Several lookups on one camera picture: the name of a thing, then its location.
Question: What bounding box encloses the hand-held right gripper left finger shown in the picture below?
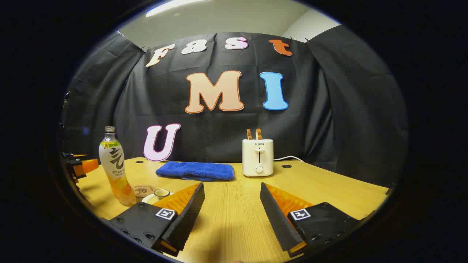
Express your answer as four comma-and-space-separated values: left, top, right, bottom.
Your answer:
108, 182, 205, 257

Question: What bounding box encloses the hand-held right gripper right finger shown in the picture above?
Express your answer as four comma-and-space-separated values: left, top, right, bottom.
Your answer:
260, 182, 366, 258

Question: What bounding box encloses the water bottle with orange label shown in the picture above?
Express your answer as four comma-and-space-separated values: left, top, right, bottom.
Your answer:
99, 126, 136, 206

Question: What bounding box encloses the white teacup lid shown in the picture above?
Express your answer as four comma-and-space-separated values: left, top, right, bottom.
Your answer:
141, 188, 174, 204

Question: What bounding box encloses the round cork coaster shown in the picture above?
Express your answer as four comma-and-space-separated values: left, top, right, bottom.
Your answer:
132, 184, 157, 198

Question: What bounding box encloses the blue folded towel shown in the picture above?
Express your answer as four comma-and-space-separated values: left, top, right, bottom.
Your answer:
156, 161, 235, 182

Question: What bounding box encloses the white toaster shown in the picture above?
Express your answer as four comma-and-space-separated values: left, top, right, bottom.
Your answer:
242, 138, 274, 178

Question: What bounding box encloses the black backdrop cloth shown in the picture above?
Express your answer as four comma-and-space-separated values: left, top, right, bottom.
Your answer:
60, 25, 408, 188

